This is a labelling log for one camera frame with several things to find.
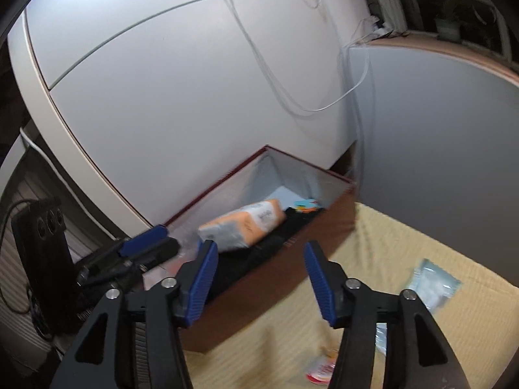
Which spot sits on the light blue plastic packet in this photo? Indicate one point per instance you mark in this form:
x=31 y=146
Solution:
x=434 y=287

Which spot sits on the orange tissue pack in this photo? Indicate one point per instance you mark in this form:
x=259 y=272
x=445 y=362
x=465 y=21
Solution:
x=251 y=223

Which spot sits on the window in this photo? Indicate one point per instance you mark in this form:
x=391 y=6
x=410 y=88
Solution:
x=417 y=8

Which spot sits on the dark red cardboard box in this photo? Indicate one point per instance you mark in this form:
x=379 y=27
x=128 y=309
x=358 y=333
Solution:
x=263 y=291

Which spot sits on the clear packet with red contents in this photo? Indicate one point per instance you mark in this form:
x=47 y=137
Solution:
x=320 y=370

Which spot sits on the grey panel with wooden edge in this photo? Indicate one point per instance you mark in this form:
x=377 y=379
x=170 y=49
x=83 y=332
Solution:
x=425 y=129

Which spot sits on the cartoon print packet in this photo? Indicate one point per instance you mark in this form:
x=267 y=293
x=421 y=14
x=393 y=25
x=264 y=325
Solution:
x=306 y=206

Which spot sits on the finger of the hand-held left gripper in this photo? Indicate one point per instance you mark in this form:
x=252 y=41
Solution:
x=146 y=240
x=164 y=251

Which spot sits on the white cabinet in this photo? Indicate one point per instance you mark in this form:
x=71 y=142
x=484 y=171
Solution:
x=162 y=89

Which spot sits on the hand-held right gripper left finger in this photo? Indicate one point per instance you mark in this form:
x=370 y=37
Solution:
x=200 y=287

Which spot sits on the black cloth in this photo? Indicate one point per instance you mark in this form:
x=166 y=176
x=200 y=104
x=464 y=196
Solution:
x=284 y=231

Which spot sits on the small clear plastic packet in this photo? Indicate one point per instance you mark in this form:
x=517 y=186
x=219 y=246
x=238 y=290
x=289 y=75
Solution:
x=382 y=337

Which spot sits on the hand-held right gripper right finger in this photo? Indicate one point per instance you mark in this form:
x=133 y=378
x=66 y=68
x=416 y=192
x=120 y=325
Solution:
x=320 y=287

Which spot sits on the white power strip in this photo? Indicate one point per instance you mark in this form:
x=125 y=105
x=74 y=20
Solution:
x=379 y=28

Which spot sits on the potted plant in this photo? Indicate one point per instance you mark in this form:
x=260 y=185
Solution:
x=448 y=24

